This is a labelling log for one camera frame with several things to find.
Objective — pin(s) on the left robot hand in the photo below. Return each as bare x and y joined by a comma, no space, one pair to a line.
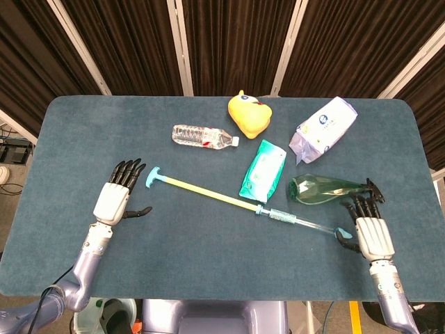
111,203

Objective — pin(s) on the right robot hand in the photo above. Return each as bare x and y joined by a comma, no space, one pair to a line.
375,240

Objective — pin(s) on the transparent syringe barrel blue tip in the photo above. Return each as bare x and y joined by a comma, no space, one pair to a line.
283,216

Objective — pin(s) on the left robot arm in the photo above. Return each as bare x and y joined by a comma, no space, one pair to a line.
90,257

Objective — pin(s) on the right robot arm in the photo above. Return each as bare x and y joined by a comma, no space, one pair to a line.
389,295

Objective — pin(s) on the green spray bottle black trigger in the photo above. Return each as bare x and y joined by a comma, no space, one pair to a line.
313,189

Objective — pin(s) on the blue felt table mat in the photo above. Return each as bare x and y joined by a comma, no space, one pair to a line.
191,250

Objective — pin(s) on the black bag on floor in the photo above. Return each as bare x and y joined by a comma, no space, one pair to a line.
431,316

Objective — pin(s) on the clear plastic water bottle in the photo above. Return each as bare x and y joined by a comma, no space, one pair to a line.
194,135

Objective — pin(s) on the black box on floor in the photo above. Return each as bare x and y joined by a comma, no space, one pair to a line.
14,153

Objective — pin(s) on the black item in bucket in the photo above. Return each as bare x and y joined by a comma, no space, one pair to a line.
114,315

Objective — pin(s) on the white plastic bucket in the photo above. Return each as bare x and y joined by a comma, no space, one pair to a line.
94,318

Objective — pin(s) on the white blue tissue pack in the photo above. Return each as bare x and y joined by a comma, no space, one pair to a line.
323,128

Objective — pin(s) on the green wet wipes pack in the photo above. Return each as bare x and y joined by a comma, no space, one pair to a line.
262,170

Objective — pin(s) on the brown curtain panel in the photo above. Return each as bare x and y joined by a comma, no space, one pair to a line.
236,45
34,52
431,115
354,45
128,45

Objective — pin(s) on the purple robot torso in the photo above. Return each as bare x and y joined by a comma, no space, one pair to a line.
215,313

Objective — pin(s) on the yellow duck toy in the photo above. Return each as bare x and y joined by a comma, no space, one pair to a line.
248,116

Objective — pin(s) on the white partition post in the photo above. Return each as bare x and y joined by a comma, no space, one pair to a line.
17,127
180,48
413,64
289,48
80,48
438,174

